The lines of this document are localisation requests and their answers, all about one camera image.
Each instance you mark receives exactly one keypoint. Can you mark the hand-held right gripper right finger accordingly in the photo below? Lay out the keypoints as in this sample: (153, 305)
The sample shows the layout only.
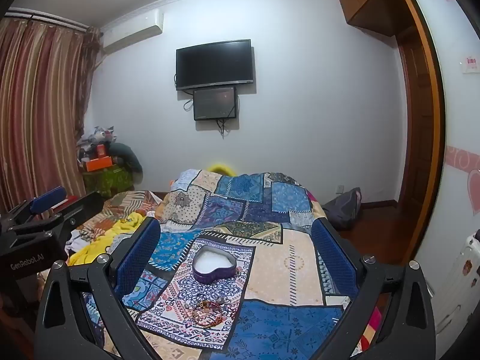
(333, 258)

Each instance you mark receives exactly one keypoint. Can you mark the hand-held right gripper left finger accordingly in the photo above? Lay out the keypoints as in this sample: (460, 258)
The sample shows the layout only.
(138, 257)

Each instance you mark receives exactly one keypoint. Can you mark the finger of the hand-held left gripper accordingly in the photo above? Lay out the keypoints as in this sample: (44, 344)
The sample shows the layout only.
(80, 210)
(47, 197)

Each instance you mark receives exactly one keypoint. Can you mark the purple heart-shaped tin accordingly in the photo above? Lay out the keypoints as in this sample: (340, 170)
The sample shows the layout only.
(213, 270)

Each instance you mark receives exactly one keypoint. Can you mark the yellow cloth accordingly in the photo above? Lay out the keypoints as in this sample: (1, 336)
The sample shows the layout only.
(112, 232)

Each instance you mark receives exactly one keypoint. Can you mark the green patterned cloth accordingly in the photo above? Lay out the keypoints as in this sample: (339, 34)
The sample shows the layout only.
(108, 182)

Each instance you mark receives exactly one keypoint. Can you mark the orange patterned blanket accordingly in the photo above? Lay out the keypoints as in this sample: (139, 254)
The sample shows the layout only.
(120, 204)

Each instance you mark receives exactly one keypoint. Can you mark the dark bag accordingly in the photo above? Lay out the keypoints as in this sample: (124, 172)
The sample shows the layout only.
(343, 210)

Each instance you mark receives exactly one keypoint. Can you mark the orange box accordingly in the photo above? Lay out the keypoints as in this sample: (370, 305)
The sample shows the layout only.
(98, 163)

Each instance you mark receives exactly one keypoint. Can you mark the red striped cloth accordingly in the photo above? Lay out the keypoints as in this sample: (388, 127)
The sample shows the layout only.
(371, 330)

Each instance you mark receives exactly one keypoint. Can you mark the blue patchwork blanket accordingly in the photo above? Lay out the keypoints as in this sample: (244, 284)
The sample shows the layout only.
(258, 210)

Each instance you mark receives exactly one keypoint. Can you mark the striped brown curtain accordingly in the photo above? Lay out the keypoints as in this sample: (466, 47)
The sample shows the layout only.
(37, 101)

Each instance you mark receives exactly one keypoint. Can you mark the yellow plastic object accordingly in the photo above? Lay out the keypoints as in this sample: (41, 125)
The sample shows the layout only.
(221, 168)

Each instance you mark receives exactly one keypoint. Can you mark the brown wooden door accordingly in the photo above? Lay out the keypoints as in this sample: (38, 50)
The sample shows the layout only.
(416, 120)

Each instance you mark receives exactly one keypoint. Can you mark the small black monitor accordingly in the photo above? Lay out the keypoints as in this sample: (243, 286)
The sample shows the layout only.
(215, 103)

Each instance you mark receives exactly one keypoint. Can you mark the white air conditioner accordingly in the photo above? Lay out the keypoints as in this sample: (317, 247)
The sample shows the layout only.
(133, 32)

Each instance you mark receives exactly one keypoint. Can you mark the wooden overhead cabinet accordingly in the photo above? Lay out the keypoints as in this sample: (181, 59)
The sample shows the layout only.
(369, 2)

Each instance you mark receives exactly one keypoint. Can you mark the wall outlet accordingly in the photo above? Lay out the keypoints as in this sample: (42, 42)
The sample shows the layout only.
(340, 188)

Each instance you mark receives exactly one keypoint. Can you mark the pink heart wall sticker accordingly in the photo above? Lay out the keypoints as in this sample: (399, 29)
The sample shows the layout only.
(468, 180)

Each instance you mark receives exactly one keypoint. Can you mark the curtain rail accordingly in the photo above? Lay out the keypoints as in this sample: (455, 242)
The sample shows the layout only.
(48, 18)

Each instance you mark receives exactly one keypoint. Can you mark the black wall television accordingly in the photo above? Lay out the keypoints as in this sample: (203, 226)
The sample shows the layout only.
(214, 63)

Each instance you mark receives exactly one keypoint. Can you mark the paper wall label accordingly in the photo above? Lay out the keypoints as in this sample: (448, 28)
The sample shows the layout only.
(471, 63)

